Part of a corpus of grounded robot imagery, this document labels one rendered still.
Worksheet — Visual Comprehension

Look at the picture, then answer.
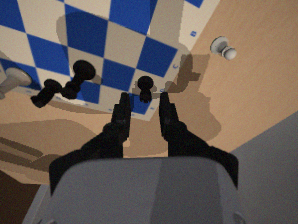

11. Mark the white pawn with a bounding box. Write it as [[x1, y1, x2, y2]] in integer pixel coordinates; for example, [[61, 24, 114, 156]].
[[210, 36, 237, 60]]

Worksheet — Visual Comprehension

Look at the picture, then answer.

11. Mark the blue and white chessboard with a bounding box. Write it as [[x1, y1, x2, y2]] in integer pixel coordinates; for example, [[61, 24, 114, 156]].
[[0, 0, 220, 121]]

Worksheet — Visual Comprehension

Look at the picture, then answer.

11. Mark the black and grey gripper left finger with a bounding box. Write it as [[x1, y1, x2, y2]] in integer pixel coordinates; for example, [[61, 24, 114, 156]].
[[49, 92, 131, 197]]

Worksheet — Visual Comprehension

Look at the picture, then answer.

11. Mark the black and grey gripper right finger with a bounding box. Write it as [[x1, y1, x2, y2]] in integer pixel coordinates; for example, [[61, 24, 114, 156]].
[[159, 92, 239, 191]]

